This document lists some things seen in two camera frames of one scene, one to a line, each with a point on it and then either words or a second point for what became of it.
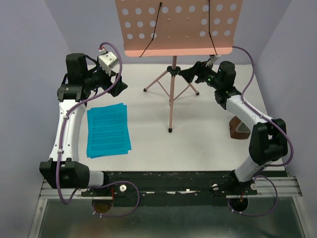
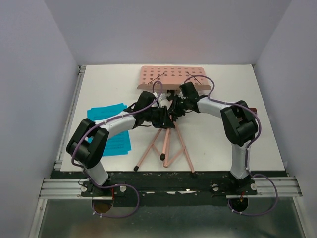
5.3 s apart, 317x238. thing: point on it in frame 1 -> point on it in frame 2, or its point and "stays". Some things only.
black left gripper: [119, 87] -> [164, 122]
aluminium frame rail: [287, 186] stays
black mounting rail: [171, 188] stays
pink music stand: [170, 28] -> [184, 77]
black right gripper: [197, 69] -> [173, 110]
